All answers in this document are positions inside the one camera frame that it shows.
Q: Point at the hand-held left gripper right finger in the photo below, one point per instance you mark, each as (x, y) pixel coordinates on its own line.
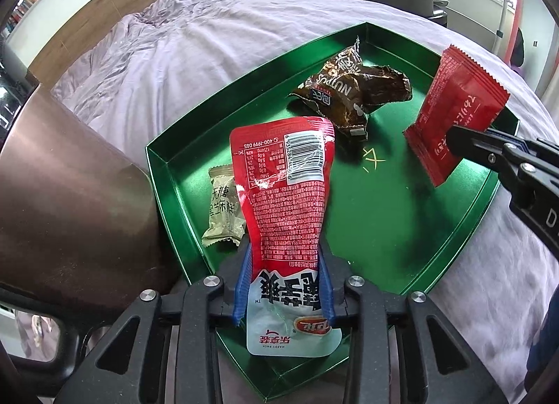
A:
(326, 290)

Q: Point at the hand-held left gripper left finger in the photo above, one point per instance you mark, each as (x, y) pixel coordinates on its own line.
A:
(240, 290)

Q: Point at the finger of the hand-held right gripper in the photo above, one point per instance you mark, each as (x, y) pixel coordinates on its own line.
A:
(476, 146)
(509, 136)

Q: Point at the square red snack packet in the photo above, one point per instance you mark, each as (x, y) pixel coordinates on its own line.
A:
(454, 98)

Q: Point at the olive green candy packet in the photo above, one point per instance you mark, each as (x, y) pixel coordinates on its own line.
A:
(222, 211)

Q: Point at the green tray box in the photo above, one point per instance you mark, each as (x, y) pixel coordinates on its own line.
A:
(384, 220)

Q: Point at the long red snack packet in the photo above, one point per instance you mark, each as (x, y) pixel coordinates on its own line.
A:
(284, 194)

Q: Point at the brown crinkled snack packet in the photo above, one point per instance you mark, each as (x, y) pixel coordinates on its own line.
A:
(345, 89)

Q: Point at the white desk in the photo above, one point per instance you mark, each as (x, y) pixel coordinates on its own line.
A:
(504, 6)

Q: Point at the brown black electric kettle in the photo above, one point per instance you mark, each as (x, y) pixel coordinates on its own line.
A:
(78, 194)

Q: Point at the wooden headboard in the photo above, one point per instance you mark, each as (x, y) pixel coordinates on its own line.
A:
(109, 6)

